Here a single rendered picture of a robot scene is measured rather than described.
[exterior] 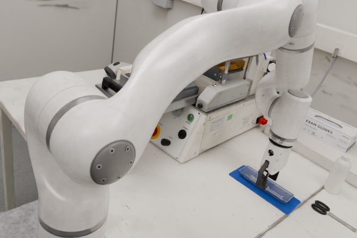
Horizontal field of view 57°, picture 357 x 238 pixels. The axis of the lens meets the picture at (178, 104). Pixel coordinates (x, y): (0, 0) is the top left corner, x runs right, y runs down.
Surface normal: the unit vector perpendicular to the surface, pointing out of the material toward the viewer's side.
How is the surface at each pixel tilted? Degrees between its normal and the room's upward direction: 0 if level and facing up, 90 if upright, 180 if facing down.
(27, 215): 0
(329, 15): 90
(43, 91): 46
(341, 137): 88
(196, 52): 69
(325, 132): 90
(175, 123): 65
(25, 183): 0
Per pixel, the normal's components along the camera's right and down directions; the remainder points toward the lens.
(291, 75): -0.32, 0.70
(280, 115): -0.85, 0.09
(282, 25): 0.26, 0.50
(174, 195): 0.17, -0.88
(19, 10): 0.66, 0.43
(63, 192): 0.12, -0.53
